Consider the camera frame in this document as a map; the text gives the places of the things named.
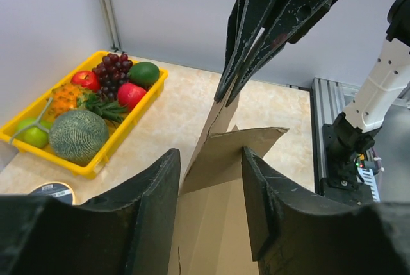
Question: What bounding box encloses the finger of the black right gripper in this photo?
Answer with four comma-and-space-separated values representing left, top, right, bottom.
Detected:
214, 0, 275, 102
225, 0, 338, 106

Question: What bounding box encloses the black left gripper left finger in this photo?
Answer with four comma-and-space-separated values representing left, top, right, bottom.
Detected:
1, 149, 181, 274

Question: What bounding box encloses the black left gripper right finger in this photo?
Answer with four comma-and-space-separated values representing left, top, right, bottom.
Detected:
242, 147, 409, 274

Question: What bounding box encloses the brown cardboard box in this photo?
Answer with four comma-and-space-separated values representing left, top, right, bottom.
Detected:
168, 81, 287, 274

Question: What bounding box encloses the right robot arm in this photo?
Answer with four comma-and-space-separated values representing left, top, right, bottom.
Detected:
215, 0, 409, 206

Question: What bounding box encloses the yellow tape roll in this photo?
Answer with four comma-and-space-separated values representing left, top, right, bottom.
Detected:
29, 181, 76, 205

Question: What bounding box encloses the green netted melon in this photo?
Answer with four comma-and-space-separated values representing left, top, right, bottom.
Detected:
49, 110, 109, 167

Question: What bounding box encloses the green avocado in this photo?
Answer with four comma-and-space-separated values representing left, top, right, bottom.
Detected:
127, 62, 160, 87

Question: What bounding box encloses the green apple with stem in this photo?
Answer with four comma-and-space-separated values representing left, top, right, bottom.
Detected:
8, 97, 54, 149

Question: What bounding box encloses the red apple in front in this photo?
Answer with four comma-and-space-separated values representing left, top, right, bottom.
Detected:
117, 83, 147, 112

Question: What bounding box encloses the red apple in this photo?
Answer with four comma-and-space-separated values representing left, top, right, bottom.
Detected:
70, 71, 101, 92
117, 83, 147, 112

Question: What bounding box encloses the dark purple grape bunch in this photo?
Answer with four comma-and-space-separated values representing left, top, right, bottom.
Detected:
92, 53, 133, 101

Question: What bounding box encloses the orange pineapple with leaves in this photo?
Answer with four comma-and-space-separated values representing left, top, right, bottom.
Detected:
46, 83, 127, 124

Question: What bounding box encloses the red apple at back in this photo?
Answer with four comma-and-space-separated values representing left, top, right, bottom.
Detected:
70, 71, 101, 92

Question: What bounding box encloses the aluminium side rail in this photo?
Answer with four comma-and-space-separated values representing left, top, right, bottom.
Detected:
311, 78, 409, 203

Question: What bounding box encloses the right aluminium frame post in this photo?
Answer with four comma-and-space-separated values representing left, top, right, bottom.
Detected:
99, 0, 123, 52

